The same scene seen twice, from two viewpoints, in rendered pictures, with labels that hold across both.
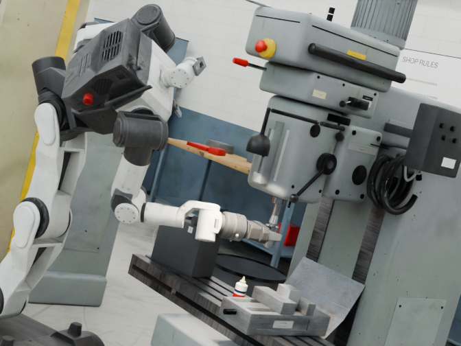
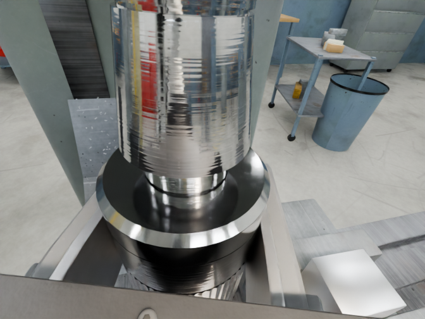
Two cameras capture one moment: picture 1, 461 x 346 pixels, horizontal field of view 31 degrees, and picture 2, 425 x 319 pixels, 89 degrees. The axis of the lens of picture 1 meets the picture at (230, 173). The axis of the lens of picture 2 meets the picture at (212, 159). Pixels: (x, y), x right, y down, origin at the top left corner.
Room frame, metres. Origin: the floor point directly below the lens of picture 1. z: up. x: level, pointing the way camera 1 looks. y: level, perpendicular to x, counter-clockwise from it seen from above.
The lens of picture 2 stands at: (2.70, -0.14, 1.24)
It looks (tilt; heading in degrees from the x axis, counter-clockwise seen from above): 39 degrees down; 295
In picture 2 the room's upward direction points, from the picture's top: 5 degrees clockwise
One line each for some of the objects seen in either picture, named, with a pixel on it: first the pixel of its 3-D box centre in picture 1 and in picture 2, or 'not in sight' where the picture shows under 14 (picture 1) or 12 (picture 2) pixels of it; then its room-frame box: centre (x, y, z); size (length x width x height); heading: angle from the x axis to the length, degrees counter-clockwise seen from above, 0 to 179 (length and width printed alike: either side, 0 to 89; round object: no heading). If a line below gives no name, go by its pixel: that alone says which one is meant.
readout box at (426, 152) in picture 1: (440, 141); not in sight; (2.67, -0.63, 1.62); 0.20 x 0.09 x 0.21; 131
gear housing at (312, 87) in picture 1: (319, 90); not in sight; (2.75, -0.22, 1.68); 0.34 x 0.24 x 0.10; 131
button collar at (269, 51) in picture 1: (267, 48); not in sight; (2.58, -0.01, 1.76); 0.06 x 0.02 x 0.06; 41
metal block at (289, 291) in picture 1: (287, 296); (341, 292); (2.61, -0.28, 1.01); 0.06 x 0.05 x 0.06; 39
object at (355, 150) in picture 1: (333, 157); not in sight; (2.85, -0.33, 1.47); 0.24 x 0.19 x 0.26; 41
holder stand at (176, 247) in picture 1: (187, 242); not in sight; (3.07, 0.09, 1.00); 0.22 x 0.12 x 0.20; 51
